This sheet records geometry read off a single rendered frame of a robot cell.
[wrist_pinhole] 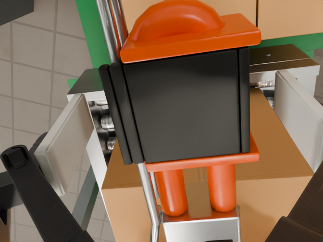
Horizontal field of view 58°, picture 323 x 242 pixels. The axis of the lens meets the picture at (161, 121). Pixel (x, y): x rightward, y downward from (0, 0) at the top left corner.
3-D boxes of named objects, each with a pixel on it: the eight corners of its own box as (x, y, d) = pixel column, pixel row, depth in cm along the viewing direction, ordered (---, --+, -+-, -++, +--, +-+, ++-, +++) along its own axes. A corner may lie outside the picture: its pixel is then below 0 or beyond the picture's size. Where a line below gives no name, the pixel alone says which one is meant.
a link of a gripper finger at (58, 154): (65, 197, 16) (51, 198, 16) (95, 128, 22) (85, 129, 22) (46, 151, 14) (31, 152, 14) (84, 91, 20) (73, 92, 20)
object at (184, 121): (243, 122, 23) (260, 162, 19) (151, 133, 24) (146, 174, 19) (242, 12, 19) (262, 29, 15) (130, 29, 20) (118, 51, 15)
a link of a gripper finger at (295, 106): (323, 124, 13) (341, 122, 13) (275, 69, 19) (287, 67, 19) (315, 176, 14) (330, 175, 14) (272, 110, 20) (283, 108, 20)
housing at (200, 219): (236, 229, 30) (246, 271, 26) (170, 235, 30) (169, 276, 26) (234, 177, 26) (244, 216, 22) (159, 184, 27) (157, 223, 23)
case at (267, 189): (251, 224, 117) (284, 339, 82) (152, 229, 120) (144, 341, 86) (259, 87, 87) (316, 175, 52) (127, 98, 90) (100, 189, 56)
